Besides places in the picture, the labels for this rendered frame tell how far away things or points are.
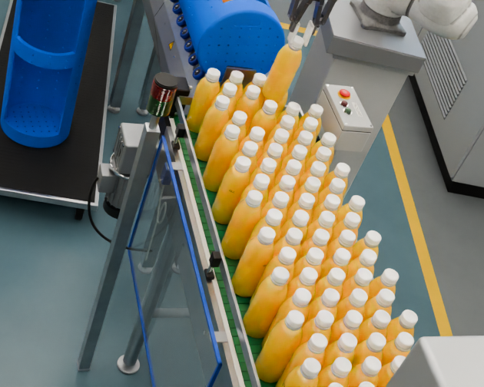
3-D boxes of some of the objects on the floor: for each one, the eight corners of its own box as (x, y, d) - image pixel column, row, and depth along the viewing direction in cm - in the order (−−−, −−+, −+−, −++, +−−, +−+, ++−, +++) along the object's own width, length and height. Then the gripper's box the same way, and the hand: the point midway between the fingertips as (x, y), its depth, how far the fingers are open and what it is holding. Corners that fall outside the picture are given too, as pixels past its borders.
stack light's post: (87, 361, 300) (158, 123, 229) (89, 371, 297) (160, 132, 226) (76, 362, 298) (144, 121, 227) (77, 371, 296) (146, 131, 225)
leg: (147, 109, 412) (178, -2, 372) (149, 117, 409) (180, 4, 368) (135, 107, 410) (165, -4, 370) (137, 115, 406) (167, 3, 366)
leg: (118, 106, 407) (147, -7, 367) (120, 114, 404) (149, 1, 363) (106, 105, 405) (134, -9, 365) (107, 113, 401) (135, -1, 361)
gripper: (349, -34, 233) (319, 38, 248) (293, -43, 227) (266, 31, 242) (358, -19, 228) (326, 54, 243) (301, -28, 222) (273, 47, 237)
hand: (300, 32), depth 241 cm, fingers closed on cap, 4 cm apart
